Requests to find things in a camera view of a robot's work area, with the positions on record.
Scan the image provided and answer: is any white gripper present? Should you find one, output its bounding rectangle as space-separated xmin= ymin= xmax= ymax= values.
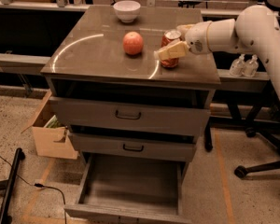
xmin=154 ymin=21 xmax=211 ymax=61

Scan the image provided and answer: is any red coke can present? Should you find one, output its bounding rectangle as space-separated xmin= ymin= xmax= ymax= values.
xmin=161 ymin=29 xmax=181 ymax=68

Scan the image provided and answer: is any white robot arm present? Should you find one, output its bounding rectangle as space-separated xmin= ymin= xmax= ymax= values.
xmin=154 ymin=5 xmax=280 ymax=101

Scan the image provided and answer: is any grey top drawer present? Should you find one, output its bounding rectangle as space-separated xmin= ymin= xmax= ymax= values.
xmin=49 ymin=97 xmax=210 ymax=137

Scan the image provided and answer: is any grey drawer cabinet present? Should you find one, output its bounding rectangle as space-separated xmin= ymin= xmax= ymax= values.
xmin=40 ymin=5 xmax=222 ymax=173

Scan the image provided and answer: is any grey middle drawer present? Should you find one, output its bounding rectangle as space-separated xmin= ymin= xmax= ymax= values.
xmin=69 ymin=133 xmax=196 ymax=161

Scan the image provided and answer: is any grey open bottom drawer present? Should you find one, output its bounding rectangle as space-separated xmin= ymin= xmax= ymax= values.
xmin=64 ymin=155 xmax=191 ymax=224

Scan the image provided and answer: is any red apple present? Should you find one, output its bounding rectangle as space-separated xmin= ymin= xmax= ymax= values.
xmin=122 ymin=32 xmax=144 ymax=55

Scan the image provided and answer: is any white bowl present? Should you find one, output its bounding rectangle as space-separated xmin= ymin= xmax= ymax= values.
xmin=113 ymin=0 xmax=141 ymax=23

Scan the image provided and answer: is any left clear sanitizer bottle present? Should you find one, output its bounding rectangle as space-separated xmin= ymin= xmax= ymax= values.
xmin=230 ymin=54 xmax=245 ymax=77

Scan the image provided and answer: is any black office chair base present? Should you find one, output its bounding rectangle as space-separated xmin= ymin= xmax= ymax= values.
xmin=233 ymin=87 xmax=280 ymax=179

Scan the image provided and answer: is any cardboard box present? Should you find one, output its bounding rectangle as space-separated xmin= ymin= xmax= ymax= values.
xmin=21 ymin=91 xmax=78 ymax=160

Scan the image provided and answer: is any black floor stand leg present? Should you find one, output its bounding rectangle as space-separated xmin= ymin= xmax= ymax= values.
xmin=0 ymin=147 xmax=25 ymax=224

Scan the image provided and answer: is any black floor cable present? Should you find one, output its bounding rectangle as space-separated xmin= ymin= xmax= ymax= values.
xmin=0 ymin=147 xmax=68 ymax=224

